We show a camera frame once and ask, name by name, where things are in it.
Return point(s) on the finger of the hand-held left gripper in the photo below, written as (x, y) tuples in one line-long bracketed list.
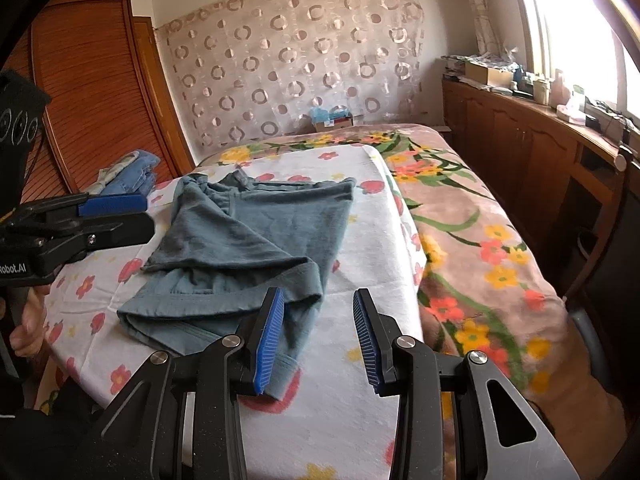
[(125, 230), (117, 203)]

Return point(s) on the pink bottle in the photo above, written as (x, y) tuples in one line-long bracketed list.
[(560, 91)]

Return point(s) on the teal grey pants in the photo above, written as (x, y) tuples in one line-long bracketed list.
[(250, 230)]

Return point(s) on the white floral bedsheet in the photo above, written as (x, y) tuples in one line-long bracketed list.
[(350, 410)]

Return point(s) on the tissue box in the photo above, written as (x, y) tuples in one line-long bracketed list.
[(570, 114)]

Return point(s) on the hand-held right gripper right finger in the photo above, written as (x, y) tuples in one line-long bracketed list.
[(367, 345)]

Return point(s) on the stack of papers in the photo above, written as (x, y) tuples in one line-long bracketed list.
[(454, 67)]

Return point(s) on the folded blue jeans pile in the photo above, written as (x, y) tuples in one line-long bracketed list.
[(112, 172)]

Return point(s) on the plain cardboard box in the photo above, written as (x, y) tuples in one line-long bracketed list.
[(492, 77)]

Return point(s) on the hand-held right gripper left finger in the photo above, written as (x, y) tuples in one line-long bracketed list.
[(267, 340)]

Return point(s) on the lace window curtain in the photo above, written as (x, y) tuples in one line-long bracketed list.
[(480, 5)]

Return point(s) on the folded blue clothing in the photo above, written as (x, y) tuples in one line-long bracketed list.
[(137, 175)]

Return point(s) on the cardboard box with red print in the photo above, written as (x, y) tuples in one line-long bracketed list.
[(345, 122)]

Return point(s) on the wooden framed window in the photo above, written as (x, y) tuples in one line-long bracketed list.
[(575, 20)]

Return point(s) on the person's left hand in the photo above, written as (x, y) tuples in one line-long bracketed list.
[(29, 322)]

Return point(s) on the circle patterned sheer curtain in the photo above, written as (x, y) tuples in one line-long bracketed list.
[(300, 60)]

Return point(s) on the wooden low cabinet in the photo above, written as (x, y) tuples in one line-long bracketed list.
[(525, 145)]

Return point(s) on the pink floral blanket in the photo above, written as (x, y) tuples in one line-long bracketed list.
[(475, 220)]

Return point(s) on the wooden wardrobe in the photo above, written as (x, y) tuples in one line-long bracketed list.
[(100, 85)]

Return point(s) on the green capped bottle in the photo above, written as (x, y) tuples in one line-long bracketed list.
[(577, 95)]

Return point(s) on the blue plastic bag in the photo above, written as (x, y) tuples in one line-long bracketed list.
[(327, 114)]

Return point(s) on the white jar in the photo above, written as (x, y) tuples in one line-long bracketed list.
[(541, 91)]

